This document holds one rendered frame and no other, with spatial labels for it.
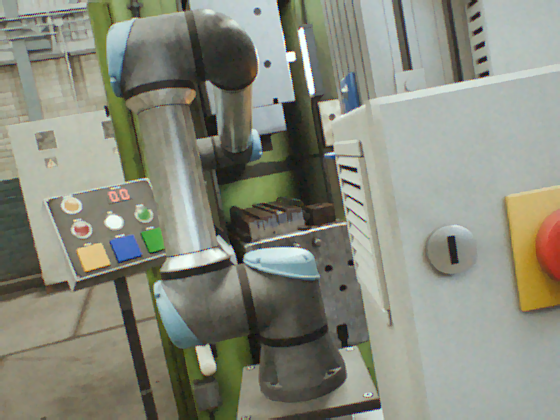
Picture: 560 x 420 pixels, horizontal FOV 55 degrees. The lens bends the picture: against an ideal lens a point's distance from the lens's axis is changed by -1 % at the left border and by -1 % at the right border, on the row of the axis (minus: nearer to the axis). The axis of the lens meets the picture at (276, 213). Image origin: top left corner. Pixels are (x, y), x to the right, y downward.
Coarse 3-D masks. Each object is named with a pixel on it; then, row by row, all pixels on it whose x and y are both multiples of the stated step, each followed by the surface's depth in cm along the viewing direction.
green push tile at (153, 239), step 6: (156, 228) 169; (144, 234) 166; (150, 234) 167; (156, 234) 168; (144, 240) 165; (150, 240) 166; (156, 240) 166; (162, 240) 167; (150, 246) 165; (156, 246) 165; (162, 246) 166; (150, 252) 164; (156, 252) 165
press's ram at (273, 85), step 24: (192, 0) 179; (216, 0) 181; (240, 0) 183; (264, 0) 185; (240, 24) 184; (264, 24) 185; (264, 48) 186; (264, 72) 187; (288, 72) 188; (264, 96) 187; (288, 96) 189; (216, 120) 210
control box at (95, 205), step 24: (96, 192) 167; (144, 192) 174; (48, 216) 157; (72, 216) 159; (96, 216) 163; (120, 216) 166; (72, 240) 155; (96, 240) 159; (72, 264) 152; (120, 264) 158; (144, 264) 164; (72, 288) 154
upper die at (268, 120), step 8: (280, 104) 189; (256, 112) 187; (264, 112) 188; (272, 112) 188; (280, 112) 189; (256, 120) 187; (264, 120) 188; (272, 120) 188; (280, 120) 189; (216, 128) 217; (256, 128) 187; (264, 128) 188; (272, 128) 189; (280, 128) 189
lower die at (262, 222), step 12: (252, 204) 231; (276, 204) 220; (252, 216) 204; (264, 216) 190; (276, 216) 191; (288, 216) 192; (300, 216) 193; (252, 228) 190; (264, 228) 191; (276, 228) 192; (288, 228) 193
